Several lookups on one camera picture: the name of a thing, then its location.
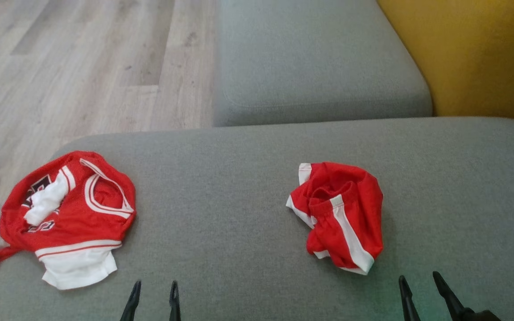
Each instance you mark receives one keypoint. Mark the red white-striped shorts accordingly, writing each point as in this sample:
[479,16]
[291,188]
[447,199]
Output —
[355,200]

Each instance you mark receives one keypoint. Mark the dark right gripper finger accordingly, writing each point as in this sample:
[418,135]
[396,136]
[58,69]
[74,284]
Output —
[408,303]
[449,296]

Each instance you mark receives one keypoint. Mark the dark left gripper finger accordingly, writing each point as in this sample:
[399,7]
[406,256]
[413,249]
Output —
[175,305]
[131,305]

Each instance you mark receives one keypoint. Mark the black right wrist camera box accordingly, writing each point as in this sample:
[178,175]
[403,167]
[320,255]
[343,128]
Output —
[482,316]

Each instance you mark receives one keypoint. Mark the small grey sofa cushion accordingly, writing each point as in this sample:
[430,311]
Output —
[310,58]

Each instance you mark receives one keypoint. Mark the red white basketball jersey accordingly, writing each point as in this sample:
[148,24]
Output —
[83,223]

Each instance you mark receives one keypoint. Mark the yellow upholstered panel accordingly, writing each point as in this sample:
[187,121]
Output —
[484,53]

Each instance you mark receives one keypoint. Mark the grey sofa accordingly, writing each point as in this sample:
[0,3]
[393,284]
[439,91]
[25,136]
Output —
[239,200]

